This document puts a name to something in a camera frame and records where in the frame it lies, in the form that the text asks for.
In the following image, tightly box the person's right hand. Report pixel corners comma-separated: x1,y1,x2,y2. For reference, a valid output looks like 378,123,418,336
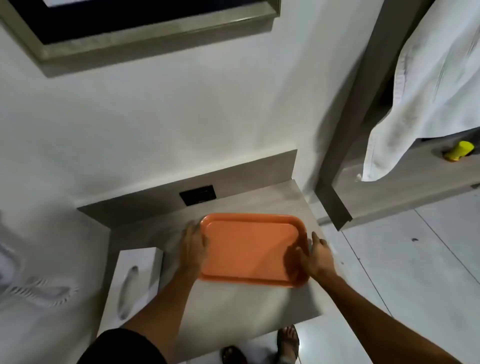
295,231,338,283

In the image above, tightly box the person's left hand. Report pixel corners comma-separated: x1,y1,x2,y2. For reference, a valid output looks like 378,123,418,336
179,220,209,275

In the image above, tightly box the orange plastic tray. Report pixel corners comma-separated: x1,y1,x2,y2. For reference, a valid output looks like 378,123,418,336
197,213,312,289

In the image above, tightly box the person's left forearm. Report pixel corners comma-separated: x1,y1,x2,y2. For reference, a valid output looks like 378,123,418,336
120,269,201,340

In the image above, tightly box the person's right forearm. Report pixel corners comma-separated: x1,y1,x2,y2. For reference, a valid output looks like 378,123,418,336
315,273,466,364

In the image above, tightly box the grey wooden backsplash panel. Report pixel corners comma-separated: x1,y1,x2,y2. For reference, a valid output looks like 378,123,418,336
76,149,299,227

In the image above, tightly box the white tissue box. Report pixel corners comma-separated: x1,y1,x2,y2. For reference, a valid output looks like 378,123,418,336
96,247,164,338

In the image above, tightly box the person's right sandal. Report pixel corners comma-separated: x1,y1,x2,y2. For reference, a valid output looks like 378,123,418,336
277,325,301,362

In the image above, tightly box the person's sandal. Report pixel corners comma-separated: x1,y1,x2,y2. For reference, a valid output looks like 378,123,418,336
220,345,248,364
277,325,301,362

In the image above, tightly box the grey wooden wardrobe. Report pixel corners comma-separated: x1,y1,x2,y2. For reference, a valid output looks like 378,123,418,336
315,0,480,231

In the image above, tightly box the person's left sandal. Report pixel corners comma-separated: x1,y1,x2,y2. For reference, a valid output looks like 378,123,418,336
220,345,248,364

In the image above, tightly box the yellow bottle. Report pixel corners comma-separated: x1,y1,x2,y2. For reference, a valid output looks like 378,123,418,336
442,141,475,162

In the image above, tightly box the white bed linen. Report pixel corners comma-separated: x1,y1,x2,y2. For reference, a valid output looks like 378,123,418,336
0,210,81,364

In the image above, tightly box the white hanging bathrobe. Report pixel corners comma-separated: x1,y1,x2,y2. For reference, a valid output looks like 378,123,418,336
355,0,480,183

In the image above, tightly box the black wall socket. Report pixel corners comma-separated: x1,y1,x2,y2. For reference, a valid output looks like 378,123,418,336
179,185,217,206

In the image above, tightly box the framed wall picture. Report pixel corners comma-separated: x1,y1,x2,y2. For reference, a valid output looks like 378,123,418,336
0,0,282,62

